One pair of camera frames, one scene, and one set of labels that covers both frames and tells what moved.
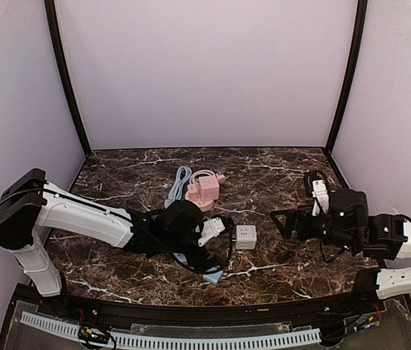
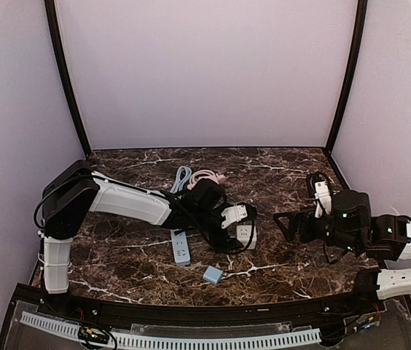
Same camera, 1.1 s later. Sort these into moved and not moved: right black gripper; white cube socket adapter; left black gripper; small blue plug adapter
Moved: left black gripper
Not moved: right black gripper; small blue plug adapter; white cube socket adapter
